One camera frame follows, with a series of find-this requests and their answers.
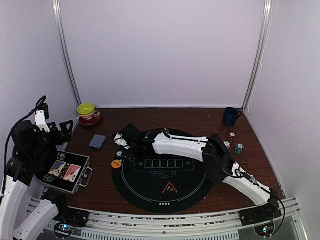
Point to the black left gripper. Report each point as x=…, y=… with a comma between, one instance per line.
x=66, y=136

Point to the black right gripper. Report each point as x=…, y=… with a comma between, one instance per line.
x=135, y=156

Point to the orange round blind button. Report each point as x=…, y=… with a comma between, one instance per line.
x=116, y=164

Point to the red black triangle marker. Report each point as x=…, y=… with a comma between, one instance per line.
x=170, y=189

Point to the green poker chip stack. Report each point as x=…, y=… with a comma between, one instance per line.
x=239, y=148

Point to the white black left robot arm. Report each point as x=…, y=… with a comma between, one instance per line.
x=35, y=152

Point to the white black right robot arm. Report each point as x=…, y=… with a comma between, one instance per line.
x=219, y=166

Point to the green bowl on red saucer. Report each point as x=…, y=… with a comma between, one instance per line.
x=88, y=114

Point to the round black poker mat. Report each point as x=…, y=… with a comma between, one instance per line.
x=141, y=182

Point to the blue playing card deck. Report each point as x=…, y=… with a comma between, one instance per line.
x=97, y=141

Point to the blue card box in case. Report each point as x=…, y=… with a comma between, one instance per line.
x=56, y=169

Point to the red card box in case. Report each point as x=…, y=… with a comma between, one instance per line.
x=72, y=173

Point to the aluminium poker case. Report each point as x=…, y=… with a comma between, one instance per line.
x=83, y=179

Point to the dark blue enamel mug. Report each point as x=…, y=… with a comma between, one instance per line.
x=230, y=116

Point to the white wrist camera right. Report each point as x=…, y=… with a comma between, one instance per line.
x=120, y=141

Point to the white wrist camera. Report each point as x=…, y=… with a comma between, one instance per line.
x=120, y=141
x=41, y=117

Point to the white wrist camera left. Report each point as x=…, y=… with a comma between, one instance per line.
x=41, y=117

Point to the aluminium front rail frame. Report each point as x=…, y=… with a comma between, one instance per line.
x=223, y=225

